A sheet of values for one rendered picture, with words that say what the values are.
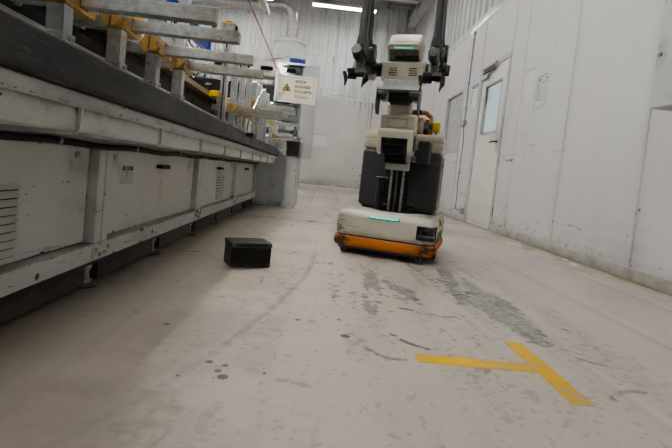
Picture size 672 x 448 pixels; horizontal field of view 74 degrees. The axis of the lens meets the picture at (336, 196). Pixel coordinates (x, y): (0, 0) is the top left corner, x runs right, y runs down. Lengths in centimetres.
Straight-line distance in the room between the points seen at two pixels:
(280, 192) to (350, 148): 639
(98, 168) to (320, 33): 1089
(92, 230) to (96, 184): 16
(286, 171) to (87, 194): 394
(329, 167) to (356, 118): 147
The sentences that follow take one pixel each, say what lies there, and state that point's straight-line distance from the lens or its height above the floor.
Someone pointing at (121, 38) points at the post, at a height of 78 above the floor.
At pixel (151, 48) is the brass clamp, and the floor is 81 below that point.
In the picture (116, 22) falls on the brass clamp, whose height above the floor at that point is 81.
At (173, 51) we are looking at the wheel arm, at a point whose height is 83.
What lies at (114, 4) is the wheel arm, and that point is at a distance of 111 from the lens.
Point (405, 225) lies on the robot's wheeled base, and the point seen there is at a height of 23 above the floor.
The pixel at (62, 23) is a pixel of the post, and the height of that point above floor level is 74.
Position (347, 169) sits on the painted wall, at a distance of 1182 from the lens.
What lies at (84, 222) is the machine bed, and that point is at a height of 24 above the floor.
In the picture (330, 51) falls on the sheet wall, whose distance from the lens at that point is 1224.
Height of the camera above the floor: 50
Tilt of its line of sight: 3 degrees down
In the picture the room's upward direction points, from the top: 6 degrees clockwise
